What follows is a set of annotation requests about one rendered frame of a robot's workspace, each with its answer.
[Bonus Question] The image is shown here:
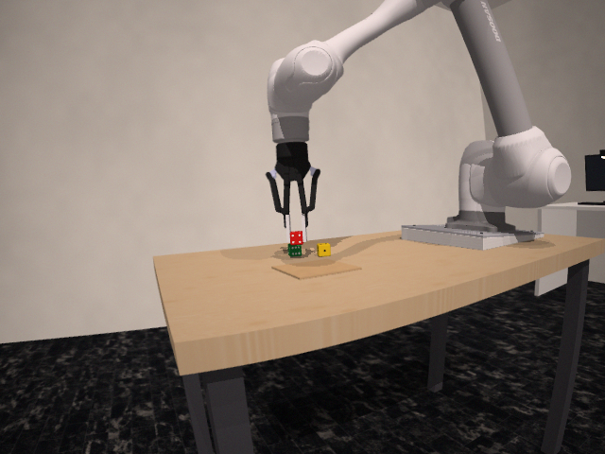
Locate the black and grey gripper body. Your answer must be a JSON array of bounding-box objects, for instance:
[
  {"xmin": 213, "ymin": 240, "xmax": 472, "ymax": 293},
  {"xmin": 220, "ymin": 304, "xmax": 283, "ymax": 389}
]
[{"xmin": 275, "ymin": 142, "xmax": 311, "ymax": 182}]

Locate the green die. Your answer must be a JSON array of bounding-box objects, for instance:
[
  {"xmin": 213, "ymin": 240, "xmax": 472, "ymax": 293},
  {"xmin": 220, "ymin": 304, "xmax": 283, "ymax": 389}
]
[{"xmin": 287, "ymin": 244, "xmax": 302, "ymax": 256}]

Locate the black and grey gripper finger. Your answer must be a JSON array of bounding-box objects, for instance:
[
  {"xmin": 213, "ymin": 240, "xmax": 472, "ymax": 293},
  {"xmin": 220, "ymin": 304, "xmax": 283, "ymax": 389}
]
[
  {"xmin": 295, "ymin": 166, "xmax": 320, "ymax": 242},
  {"xmin": 266, "ymin": 166, "xmax": 291, "ymax": 243}
]

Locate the red die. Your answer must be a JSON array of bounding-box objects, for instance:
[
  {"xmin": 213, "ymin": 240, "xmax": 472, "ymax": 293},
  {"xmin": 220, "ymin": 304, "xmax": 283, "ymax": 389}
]
[{"xmin": 290, "ymin": 231, "xmax": 303, "ymax": 245}]

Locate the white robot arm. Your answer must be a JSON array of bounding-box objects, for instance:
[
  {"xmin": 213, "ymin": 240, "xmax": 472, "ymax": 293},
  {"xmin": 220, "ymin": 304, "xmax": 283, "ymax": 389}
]
[{"xmin": 268, "ymin": 0, "xmax": 571, "ymax": 233}]

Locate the tan square mat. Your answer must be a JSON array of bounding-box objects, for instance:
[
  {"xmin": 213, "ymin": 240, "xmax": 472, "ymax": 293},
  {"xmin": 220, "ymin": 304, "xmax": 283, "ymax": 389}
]
[{"xmin": 271, "ymin": 259, "xmax": 362, "ymax": 280}]

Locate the yellow die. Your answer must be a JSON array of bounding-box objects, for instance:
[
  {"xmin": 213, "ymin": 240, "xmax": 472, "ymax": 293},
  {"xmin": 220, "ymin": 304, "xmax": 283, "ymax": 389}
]
[{"xmin": 317, "ymin": 243, "xmax": 331, "ymax": 257}]

